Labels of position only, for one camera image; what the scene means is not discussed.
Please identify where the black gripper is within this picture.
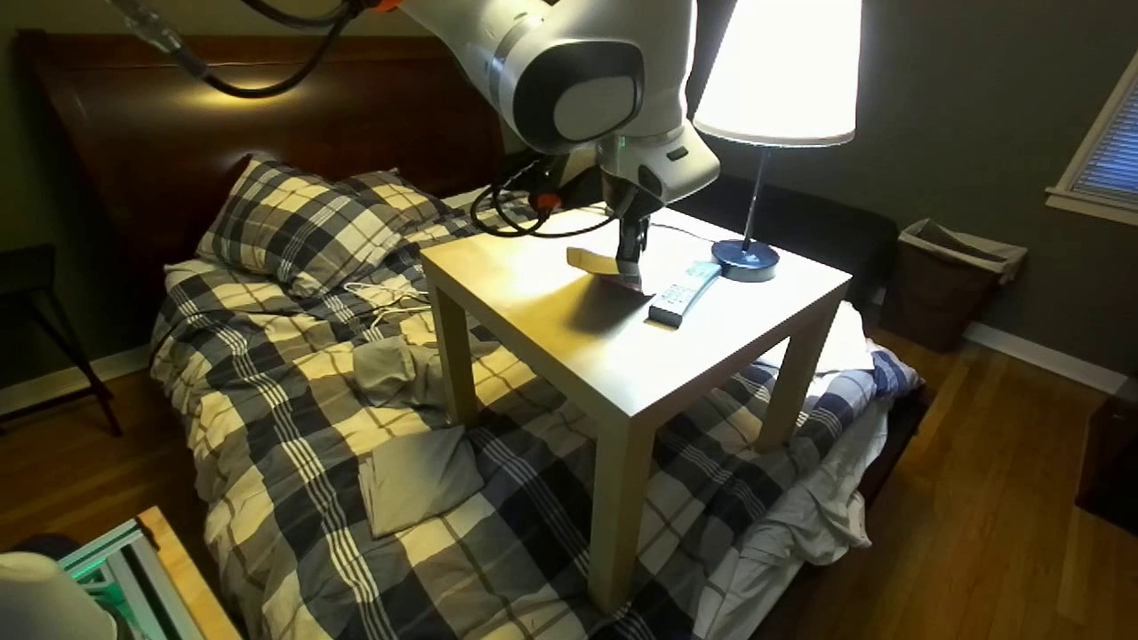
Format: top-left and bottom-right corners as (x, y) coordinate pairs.
(603, 174), (665, 294)

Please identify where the wooden block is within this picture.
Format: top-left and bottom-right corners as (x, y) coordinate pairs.
(563, 241), (630, 289)

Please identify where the grey remote control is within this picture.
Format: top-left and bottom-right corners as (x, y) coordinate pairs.
(644, 260), (726, 331)

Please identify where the light wooden side table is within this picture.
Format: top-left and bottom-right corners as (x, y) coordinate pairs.
(421, 202), (859, 614)

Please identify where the table lamp white shade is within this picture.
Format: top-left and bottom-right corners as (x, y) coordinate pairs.
(691, 0), (865, 285)

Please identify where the folded grey cloth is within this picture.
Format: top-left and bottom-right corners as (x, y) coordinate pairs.
(351, 425), (488, 542)
(350, 336), (421, 401)

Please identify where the blue cloth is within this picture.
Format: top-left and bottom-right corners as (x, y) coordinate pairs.
(872, 349), (926, 401)

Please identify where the white pillow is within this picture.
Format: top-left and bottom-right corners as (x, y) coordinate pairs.
(693, 299), (920, 640)

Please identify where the brown waste basket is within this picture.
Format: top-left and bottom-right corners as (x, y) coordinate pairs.
(895, 215), (1033, 357)

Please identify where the plaid pillow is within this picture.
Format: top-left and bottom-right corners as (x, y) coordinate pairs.
(192, 154), (450, 307)

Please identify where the plaid bed comforter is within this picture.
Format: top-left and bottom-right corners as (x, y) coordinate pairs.
(147, 174), (920, 640)

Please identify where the dark wooden headboard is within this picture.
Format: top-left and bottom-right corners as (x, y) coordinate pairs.
(16, 29), (511, 289)

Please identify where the white framed window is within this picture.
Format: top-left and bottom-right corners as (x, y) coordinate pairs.
(1044, 50), (1138, 227)

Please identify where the dark wooden dresser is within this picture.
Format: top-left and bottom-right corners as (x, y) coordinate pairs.
(1071, 378), (1138, 542)

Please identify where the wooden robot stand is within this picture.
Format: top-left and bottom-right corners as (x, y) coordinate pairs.
(134, 504), (246, 640)

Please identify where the black metal chair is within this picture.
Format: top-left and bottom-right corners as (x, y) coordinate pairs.
(0, 241), (125, 438)

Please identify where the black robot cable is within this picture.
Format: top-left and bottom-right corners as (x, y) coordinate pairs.
(112, 0), (626, 241)

